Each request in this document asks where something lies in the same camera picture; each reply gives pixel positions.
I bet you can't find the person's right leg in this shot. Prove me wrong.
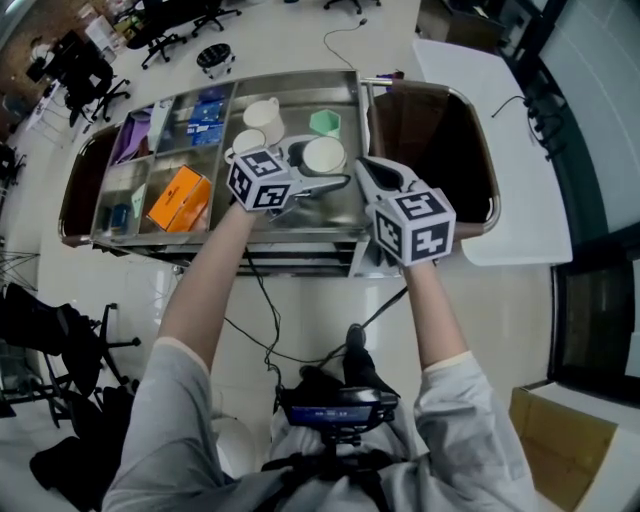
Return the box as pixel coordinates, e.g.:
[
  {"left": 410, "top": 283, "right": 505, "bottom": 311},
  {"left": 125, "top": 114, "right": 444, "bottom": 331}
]
[{"left": 343, "top": 323, "right": 401, "bottom": 399}]

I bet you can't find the white packet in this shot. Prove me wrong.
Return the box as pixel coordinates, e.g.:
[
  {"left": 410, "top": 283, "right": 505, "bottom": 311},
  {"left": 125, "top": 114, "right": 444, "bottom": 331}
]
[{"left": 147, "top": 97, "right": 176, "bottom": 151}]

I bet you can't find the white mug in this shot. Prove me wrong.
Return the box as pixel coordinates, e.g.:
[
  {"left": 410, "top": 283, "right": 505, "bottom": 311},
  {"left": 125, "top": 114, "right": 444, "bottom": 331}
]
[{"left": 242, "top": 96, "right": 286, "bottom": 146}]

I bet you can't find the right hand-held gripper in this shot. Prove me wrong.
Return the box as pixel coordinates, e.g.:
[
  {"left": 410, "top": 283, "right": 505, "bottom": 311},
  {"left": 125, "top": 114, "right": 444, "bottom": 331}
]
[{"left": 354, "top": 155, "right": 458, "bottom": 269}]

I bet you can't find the person's left leg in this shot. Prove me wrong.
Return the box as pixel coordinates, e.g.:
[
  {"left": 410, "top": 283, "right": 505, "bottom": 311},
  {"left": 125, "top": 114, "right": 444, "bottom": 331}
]
[{"left": 298, "top": 364, "right": 351, "bottom": 396}]

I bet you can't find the person's right forearm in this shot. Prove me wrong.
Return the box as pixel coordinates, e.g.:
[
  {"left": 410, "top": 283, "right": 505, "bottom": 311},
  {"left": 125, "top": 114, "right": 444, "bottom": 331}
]
[{"left": 402, "top": 259, "right": 474, "bottom": 371}]

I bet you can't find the black power cable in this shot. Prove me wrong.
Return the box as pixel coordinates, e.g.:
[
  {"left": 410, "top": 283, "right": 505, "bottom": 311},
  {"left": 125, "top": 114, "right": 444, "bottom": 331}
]
[{"left": 322, "top": 17, "right": 369, "bottom": 71}]

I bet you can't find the black office chair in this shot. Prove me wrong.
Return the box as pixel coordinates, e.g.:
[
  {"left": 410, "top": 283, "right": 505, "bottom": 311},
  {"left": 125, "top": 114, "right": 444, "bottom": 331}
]
[
  {"left": 189, "top": 0, "right": 244, "bottom": 39},
  {"left": 28, "top": 384, "right": 136, "bottom": 501},
  {"left": 127, "top": 0, "right": 189, "bottom": 70},
  {"left": 49, "top": 29, "right": 132, "bottom": 126},
  {"left": 323, "top": 0, "right": 384, "bottom": 15},
  {"left": 0, "top": 282, "right": 143, "bottom": 401}
]

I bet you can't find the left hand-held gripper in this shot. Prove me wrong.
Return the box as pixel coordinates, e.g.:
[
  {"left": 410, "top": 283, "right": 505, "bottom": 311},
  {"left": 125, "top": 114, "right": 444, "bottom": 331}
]
[{"left": 226, "top": 134, "right": 352, "bottom": 217}]

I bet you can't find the dark metal cabinet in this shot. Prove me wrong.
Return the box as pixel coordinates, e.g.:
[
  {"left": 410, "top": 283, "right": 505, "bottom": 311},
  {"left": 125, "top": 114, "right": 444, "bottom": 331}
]
[{"left": 419, "top": 0, "right": 506, "bottom": 51}]

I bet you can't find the person's left forearm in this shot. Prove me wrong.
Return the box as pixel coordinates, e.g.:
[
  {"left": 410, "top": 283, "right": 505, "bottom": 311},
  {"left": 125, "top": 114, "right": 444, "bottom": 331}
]
[{"left": 157, "top": 204, "right": 259, "bottom": 374}]

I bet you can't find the small white cup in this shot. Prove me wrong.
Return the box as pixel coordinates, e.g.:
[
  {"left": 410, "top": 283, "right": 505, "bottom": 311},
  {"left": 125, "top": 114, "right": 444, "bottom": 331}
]
[{"left": 223, "top": 128, "right": 274, "bottom": 165}]

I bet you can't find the black chest harness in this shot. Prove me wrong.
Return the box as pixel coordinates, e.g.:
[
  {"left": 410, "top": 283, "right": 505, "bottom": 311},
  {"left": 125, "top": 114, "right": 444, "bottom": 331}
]
[{"left": 259, "top": 427, "right": 416, "bottom": 512}]

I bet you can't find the orange box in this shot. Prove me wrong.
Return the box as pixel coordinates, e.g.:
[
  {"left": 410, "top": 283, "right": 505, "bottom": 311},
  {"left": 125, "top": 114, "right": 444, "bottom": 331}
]
[{"left": 146, "top": 164, "right": 214, "bottom": 234}]

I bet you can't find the person's leg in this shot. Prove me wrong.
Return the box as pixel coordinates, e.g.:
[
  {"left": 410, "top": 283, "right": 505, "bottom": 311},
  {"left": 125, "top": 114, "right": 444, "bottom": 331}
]
[
  {"left": 298, "top": 364, "right": 351, "bottom": 396},
  {"left": 343, "top": 323, "right": 401, "bottom": 399}
]

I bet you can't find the black chest-mounted display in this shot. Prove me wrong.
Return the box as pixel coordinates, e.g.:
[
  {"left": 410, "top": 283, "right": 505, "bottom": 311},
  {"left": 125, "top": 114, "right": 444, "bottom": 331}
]
[{"left": 279, "top": 387, "right": 401, "bottom": 431}]

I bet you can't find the black window frame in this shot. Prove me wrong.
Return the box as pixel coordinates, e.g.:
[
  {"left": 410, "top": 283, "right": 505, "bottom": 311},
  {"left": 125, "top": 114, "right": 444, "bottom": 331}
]
[{"left": 499, "top": 0, "right": 640, "bottom": 396}]

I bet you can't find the black cable bundle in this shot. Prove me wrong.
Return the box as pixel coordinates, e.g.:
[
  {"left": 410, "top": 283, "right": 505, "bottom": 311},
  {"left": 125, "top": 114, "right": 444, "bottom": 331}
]
[{"left": 491, "top": 94, "right": 569, "bottom": 161}]

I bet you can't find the green hexagonal cup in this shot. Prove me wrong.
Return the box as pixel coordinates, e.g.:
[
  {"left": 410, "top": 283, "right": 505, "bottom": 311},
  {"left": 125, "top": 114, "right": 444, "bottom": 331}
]
[{"left": 308, "top": 108, "right": 344, "bottom": 140}]

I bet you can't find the white ceramic cup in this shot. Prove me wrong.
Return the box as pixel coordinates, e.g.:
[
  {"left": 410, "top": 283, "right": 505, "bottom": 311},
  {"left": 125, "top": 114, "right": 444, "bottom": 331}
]
[{"left": 301, "top": 135, "right": 349, "bottom": 177}]

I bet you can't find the person's grey shirt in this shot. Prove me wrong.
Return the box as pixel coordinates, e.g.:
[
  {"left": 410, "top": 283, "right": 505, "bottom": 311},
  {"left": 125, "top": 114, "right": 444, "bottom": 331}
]
[{"left": 101, "top": 337, "right": 541, "bottom": 512}]

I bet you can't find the blue white-print packet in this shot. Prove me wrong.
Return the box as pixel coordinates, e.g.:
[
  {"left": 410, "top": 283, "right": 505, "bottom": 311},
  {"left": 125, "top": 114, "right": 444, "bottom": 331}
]
[{"left": 185, "top": 119, "right": 225, "bottom": 147}]

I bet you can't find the dark blue packet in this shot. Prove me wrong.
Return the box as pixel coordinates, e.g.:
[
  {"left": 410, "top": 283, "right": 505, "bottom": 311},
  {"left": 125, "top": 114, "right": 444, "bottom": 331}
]
[{"left": 192, "top": 97, "right": 226, "bottom": 124}]

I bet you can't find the black round stool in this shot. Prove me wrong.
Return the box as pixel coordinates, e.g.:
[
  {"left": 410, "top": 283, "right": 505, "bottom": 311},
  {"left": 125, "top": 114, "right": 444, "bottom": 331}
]
[{"left": 195, "top": 42, "right": 237, "bottom": 80}]

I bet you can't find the small blue box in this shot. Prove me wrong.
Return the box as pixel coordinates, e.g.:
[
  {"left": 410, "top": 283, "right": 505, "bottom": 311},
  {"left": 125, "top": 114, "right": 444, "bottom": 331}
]
[{"left": 107, "top": 203, "right": 132, "bottom": 234}]

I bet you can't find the brown cardboard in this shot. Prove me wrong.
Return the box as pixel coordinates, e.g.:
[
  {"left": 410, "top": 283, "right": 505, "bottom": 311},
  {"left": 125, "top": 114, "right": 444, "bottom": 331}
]
[{"left": 508, "top": 387, "right": 621, "bottom": 512}]

